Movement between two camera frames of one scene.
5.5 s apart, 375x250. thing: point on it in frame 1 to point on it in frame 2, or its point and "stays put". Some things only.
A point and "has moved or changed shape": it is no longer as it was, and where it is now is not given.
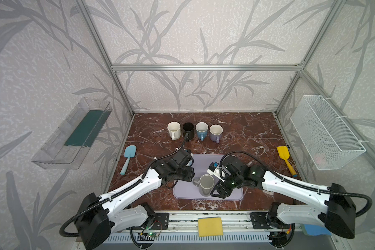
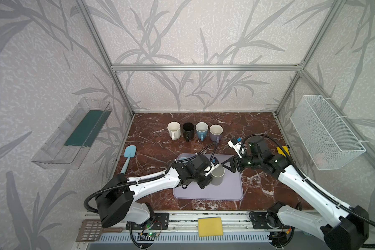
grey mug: [206, 182] has moved or changed shape
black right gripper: [223, 186] to [237, 162]
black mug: [188, 127] stays put
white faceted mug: [174, 129] stays put
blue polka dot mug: [201, 128] stays put
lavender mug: [215, 132] stays put
